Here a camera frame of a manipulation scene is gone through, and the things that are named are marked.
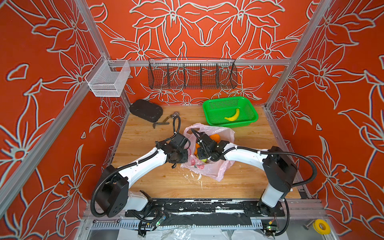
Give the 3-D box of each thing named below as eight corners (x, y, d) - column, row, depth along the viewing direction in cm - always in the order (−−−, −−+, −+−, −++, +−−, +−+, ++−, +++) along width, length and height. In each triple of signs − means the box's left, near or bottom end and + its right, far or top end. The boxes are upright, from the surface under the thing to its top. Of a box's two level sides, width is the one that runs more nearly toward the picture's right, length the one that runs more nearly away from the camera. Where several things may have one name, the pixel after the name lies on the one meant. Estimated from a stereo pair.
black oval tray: (129, 112, 116) (126, 108, 112) (140, 102, 124) (138, 97, 120) (155, 124, 108) (154, 119, 104) (165, 112, 116) (164, 107, 112)
